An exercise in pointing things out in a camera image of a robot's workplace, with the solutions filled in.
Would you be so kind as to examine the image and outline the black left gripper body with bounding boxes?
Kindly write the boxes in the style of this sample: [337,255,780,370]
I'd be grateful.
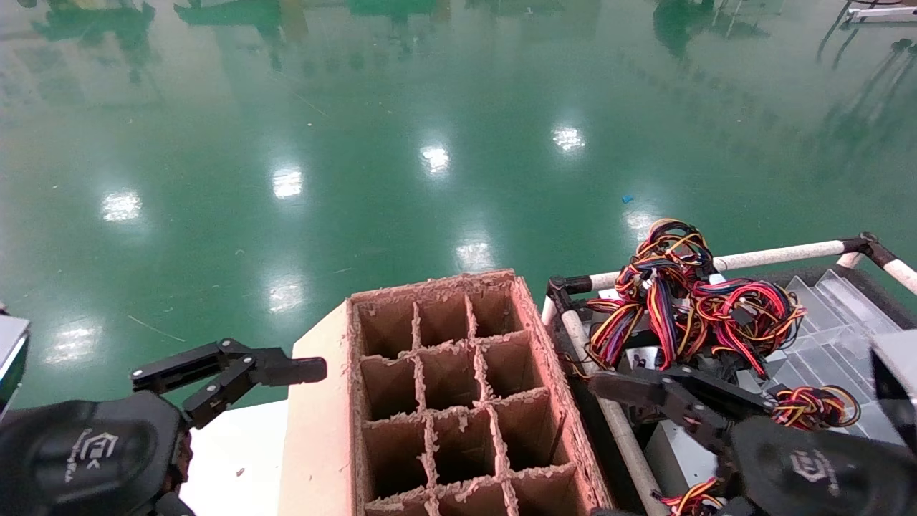
[0,391,193,516]

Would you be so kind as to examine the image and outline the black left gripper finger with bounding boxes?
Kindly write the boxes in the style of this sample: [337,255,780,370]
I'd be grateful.
[131,338,327,429]

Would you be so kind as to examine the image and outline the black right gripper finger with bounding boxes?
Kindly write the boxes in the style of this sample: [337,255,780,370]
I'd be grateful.
[589,365,776,452]

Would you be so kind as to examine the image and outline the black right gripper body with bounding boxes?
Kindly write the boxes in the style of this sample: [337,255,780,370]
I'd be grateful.
[731,416,917,516]

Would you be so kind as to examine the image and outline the brown cardboard divider box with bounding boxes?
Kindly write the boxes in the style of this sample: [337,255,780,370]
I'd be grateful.
[278,269,618,516]

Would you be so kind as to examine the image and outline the clear plastic compartment tray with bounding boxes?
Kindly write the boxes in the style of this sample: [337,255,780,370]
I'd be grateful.
[759,269,905,445]

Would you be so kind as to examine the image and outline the white metal stand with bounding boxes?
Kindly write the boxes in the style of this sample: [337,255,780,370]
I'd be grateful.
[845,4,917,24]

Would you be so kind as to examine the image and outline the power supply with coloured cables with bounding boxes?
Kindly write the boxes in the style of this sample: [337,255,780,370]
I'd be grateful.
[686,278,808,379]
[658,475,726,516]
[643,386,862,497]

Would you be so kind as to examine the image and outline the upper colourful wire bundle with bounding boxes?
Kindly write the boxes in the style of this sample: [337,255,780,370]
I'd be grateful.
[586,218,719,375]

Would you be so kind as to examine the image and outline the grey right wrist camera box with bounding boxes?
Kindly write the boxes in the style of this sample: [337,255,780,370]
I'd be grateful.
[869,330,917,439]

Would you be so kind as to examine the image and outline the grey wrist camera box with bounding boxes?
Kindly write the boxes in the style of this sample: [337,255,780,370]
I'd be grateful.
[0,314,32,421]
[869,330,917,439]

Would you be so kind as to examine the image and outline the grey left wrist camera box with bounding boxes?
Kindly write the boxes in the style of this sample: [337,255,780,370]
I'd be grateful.
[0,314,32,421]

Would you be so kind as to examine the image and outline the white pipe rack frame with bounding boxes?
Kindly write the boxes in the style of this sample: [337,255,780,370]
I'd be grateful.
[541,231,917,516]

